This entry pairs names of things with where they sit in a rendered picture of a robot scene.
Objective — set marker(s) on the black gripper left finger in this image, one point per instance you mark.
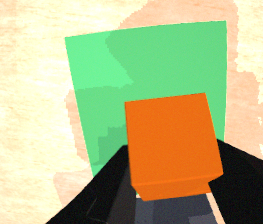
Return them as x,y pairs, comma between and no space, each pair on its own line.
109,198

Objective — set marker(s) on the orange l-shaped part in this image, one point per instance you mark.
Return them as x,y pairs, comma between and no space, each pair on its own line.
171,146

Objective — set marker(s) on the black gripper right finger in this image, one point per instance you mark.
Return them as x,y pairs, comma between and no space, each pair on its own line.
239,191

